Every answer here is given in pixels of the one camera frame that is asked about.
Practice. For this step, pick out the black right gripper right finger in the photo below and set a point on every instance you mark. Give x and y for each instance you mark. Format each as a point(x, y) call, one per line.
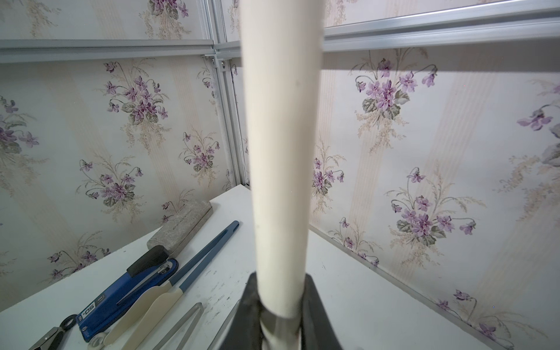
point(316, 330)

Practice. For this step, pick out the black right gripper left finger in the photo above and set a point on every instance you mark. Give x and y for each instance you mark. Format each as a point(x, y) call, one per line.
point(245, 330)

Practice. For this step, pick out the blue handled cream tongs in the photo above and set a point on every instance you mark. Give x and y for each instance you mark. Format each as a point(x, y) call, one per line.
point(151, 306)

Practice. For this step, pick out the white utensil rack stand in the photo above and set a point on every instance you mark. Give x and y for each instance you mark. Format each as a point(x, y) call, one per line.
point(282, 60)

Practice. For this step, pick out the black tipped steel tongs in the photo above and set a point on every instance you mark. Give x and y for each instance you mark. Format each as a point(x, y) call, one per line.
point(53, 339)

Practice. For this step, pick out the grey stone block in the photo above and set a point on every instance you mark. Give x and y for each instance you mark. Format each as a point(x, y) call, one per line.
point(180, 229)

